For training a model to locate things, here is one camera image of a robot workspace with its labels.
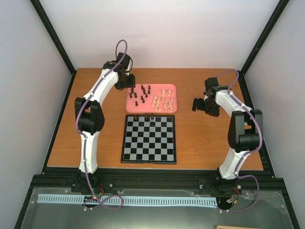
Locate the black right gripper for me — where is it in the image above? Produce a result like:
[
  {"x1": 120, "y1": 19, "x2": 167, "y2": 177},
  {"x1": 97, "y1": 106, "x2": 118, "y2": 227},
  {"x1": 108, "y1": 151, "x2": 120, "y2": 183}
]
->
[{"x1": 192, "y1": 98, "x2": 219, "y2": 117}]

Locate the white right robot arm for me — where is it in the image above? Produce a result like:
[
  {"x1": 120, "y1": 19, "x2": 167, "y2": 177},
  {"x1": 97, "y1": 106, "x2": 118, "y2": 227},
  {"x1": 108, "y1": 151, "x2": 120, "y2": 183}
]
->
[{"x1": 192, "y1": 86, "x2": 263, "y2": 180}]

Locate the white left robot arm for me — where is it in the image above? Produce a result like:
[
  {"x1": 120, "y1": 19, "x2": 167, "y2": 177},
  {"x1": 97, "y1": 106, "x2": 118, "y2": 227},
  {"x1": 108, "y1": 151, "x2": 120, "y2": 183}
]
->
[{"x1": 74, "y1": 58, "x2": 135, "y2": 192}]

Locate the black white chess board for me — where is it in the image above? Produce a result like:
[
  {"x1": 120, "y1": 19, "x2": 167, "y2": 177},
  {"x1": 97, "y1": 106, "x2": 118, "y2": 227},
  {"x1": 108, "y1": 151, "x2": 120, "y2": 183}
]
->
[{"x1": 121, "y1": 114, "x2": 177, "y2": 165}]

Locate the pink plastic tray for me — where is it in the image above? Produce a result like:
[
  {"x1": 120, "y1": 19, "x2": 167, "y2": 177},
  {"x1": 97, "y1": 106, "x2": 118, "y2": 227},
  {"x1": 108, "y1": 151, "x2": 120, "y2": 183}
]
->
[{"x1": 125, "y1": 83, "x2": 178, "y2": 114}]

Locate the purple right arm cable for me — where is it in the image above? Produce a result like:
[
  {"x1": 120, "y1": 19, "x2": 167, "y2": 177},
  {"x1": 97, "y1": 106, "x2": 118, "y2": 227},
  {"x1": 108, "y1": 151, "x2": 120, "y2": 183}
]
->
[{"x1": 215, "y1": 69, "x2": 263, "y2": 213}]

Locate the black aluminium frame base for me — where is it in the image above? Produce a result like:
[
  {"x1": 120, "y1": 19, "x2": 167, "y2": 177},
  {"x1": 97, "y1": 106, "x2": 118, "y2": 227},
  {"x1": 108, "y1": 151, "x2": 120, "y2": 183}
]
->
[{"x1": 15, "y1": 167, "x2": 300, "y2": 229}]

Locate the light blue cable duct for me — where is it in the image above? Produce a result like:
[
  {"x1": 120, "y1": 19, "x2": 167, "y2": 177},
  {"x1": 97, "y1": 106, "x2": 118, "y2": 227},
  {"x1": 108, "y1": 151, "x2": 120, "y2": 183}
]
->
[{"x1": 37, "y1": 194, "x2": 217, "y2": 208}]

